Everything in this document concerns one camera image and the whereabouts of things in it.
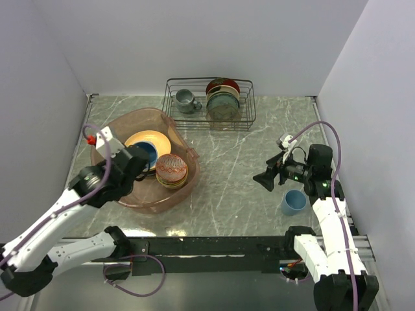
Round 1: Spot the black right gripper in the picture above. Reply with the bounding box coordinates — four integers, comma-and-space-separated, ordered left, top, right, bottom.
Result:
253, 150, 313, 191

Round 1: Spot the blue plastic cup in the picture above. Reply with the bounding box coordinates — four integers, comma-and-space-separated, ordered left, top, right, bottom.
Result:
281, 189, 307, 216
131, 141, 160, 172

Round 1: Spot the tan bottom plate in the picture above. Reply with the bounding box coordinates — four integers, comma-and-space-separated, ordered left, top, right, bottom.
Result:
124, 130, 171, 156

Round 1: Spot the yellow blue sun bowl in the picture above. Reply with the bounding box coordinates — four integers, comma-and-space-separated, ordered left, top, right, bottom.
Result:
156, 175, 187, 189

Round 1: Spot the red zigzag bottom bowl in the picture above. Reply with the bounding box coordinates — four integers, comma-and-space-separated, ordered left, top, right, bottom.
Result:
156, 154, 187, 183

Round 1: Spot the red rimmed cream plate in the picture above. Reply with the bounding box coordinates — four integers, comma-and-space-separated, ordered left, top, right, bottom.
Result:
136, 169, 156, 179

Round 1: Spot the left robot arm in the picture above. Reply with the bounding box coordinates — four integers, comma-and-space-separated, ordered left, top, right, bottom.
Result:
1, 146, 150, 297

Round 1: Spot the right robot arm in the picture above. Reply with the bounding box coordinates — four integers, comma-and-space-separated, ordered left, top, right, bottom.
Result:
253, 143, 379, 310

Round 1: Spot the pink transparent plastic bin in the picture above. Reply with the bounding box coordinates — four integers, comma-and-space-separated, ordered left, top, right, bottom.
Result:
107, 108, 200, 214

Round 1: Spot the beige crackle plate in rack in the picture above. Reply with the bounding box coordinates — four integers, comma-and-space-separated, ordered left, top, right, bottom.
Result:
206, 104, 242, 122

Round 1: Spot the grey ceramic mug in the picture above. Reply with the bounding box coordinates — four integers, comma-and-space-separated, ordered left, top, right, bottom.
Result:
174, 89, 202, 114

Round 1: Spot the cream plate in rack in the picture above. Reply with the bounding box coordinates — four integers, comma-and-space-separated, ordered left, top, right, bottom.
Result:
206, 85, 240, 100

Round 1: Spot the red floral plate in rack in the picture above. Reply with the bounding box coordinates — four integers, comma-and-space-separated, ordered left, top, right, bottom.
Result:
205, 77, 241, 94

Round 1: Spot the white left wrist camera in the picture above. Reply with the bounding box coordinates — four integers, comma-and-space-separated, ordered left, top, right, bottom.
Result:
82, 126, 124, 159

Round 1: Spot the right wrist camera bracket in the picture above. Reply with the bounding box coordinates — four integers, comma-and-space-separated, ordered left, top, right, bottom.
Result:
277, 133, 298, 164

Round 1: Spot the metal wire dish rack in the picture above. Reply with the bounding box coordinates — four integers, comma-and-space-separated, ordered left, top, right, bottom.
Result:
162, 77, 256, 130

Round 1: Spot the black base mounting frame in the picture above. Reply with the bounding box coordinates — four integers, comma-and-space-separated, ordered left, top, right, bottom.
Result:
106, 236, 322, 282

